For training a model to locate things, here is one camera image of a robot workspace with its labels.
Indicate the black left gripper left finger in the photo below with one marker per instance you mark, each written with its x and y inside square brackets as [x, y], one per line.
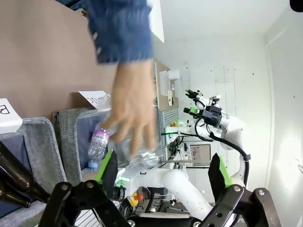
[68, 203]

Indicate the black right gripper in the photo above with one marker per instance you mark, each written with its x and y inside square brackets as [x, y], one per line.
[212, 116]

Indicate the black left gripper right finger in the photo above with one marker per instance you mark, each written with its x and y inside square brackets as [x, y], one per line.
[236, 205]

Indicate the brown glass bottle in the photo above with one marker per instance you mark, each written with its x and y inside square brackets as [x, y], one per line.
[11, 197]
[19, 172]

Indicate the clear plastic bottle pink label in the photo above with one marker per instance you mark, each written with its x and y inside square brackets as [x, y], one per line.
[99, 144]

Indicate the crushed clear plastic bottle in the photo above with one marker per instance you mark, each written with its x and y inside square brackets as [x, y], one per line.
[144, 160]

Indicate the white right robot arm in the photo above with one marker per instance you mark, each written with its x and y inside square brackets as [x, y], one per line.
[184, 189]

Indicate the person right forearm denim sleeve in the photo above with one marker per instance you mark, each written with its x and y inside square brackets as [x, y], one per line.
[120, 30]

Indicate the grey fabric basket bottle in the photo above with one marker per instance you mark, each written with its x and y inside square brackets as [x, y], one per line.
[42, 151]

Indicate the grey fabric basket plastic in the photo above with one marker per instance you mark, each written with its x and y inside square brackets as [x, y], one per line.
[68, 132]

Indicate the small white card plastic basket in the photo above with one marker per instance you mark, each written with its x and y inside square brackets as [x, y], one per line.
[93, 98]

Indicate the small white card bottle basket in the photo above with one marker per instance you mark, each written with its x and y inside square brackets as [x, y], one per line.
[7, 116]

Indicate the person right hand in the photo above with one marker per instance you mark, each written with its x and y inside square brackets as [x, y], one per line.
[132, 99]

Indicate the cork board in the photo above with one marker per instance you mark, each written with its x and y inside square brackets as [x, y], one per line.
[163, 101]

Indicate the framed grey monitor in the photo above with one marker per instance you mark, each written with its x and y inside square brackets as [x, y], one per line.
[200, 154]

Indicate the red yellow emergency stop button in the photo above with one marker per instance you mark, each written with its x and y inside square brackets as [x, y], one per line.
[136, 199]

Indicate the white table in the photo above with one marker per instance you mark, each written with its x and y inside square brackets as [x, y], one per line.
[157, 19]

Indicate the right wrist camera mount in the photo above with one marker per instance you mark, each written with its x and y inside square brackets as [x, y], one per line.
[215, 100]

